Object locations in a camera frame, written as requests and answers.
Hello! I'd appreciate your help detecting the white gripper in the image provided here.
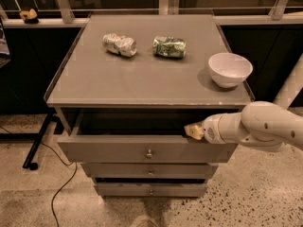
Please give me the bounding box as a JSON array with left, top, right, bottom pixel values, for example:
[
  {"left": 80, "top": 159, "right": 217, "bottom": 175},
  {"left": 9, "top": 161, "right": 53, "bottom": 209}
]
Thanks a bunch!
[{"left": 184, "top": 114, "right": 224, "bottom": 144}]

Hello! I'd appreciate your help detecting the grey top drawer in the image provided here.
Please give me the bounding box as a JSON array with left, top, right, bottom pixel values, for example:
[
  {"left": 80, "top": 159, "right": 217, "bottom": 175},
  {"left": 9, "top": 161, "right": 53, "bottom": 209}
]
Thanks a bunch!
[{"left": 57, "top": 109, "right": 239, "bottom": 165}]

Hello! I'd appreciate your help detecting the grey drawer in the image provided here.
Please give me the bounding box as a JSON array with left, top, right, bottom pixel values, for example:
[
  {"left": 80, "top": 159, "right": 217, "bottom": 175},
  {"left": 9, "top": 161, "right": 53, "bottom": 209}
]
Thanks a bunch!
[
  {"left": 81, "top": 163, "right": 218, "bottom": 179},
  {"left": 95, "top": 183, "right": 206, "bottom": 198},
  {"left": 57, "top": 109, "right": 239, "bottom": 165}
]

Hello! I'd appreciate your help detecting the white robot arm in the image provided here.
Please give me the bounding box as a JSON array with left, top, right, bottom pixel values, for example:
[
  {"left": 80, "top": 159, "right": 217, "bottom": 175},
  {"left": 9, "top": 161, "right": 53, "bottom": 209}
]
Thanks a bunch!
[{"left": 185, "top": 101, "right": 303, "bottom": 151}]

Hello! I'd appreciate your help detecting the grey bottom drawer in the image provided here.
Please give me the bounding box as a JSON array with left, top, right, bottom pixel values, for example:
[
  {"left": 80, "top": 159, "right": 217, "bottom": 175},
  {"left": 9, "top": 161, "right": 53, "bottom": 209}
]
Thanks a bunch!
[{"left": 95, "top": 183, "right": 206, "bottom": 198}]

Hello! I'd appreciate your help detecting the grey drawer cabinet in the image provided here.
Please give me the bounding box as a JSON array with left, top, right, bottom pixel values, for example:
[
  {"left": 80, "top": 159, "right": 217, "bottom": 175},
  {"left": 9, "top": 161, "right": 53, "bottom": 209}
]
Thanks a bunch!
[{"left": 45, "top": 15, "right": 254, "bottom": 184}]

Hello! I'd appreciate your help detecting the grey middle drawer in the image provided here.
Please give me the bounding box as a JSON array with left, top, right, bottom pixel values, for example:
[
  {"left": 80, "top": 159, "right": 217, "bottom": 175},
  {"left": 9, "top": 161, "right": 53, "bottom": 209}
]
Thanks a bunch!
[{"left": 81, "top": 163, "right": 218, "bottom": 179}]

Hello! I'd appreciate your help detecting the white bowl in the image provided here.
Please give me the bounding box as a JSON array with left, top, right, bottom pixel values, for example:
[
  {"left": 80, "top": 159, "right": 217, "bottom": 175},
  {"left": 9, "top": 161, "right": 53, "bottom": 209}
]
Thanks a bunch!
[{"left": 208, "top": 52, "right": 253, "bottom": 88}]

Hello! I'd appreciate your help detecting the crushed green can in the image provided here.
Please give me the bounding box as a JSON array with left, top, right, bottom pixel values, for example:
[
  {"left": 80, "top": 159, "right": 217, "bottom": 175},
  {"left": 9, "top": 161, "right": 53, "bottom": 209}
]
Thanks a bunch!
[{"left": 152, "top": 36, "right": 187, "bottom": 59}]

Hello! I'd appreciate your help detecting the crushed silver can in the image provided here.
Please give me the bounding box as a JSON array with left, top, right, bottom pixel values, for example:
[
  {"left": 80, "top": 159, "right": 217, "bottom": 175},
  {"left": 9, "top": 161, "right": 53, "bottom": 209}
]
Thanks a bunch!
[{"left": 102, "top": 33, "right": 136, "bottom": 58}]

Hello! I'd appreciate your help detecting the black table leg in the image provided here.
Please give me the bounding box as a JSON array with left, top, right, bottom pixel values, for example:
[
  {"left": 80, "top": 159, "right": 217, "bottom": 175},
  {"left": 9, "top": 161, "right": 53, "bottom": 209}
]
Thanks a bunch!
[{"left": 23, "top": 111, "right": 54, "bottom": 169}]

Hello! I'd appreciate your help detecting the yellow black object on ledge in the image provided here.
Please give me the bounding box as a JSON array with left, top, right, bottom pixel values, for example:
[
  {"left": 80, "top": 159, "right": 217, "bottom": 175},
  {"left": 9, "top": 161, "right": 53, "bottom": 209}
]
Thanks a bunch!
[{"left": 19, "top": 9, "right": 39, "bottom": 24}]

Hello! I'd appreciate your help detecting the white diagonal post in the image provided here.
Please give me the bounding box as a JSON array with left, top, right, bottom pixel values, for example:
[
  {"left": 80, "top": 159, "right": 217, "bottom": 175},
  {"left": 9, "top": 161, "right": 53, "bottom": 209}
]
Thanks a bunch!
[{"left": 274, "top": 53, "right": 303, "bottom": 109}]

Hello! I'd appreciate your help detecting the black cable on floor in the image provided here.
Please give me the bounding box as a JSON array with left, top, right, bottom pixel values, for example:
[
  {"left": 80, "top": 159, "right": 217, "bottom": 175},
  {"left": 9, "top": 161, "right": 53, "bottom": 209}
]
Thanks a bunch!
[{"left": 0, "top": 125, "right": 79, "bottom": 227}]

